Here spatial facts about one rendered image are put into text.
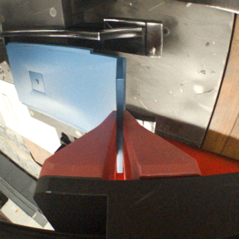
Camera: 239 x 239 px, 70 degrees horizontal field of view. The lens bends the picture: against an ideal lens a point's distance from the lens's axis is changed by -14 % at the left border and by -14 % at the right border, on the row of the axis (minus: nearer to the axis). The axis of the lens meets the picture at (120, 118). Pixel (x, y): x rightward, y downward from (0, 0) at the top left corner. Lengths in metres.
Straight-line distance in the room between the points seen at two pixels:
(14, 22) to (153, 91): 0.18
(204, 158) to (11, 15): 0.28
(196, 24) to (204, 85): 0.07
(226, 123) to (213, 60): 0.08
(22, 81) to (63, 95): 0.06
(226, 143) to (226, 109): 0.05
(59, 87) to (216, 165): 0.21
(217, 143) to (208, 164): 0.03
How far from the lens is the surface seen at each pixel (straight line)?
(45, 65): 0.17
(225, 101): 0.23
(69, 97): 0.16
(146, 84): 0.24
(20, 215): 5.31
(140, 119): 0.16
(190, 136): 0.27
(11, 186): 5.73
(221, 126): 0.25
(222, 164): 0.27
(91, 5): 0.18
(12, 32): 0.21
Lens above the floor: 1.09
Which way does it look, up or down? 40 degrees down
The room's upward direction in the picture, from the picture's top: 142 degrees counter-clockwise
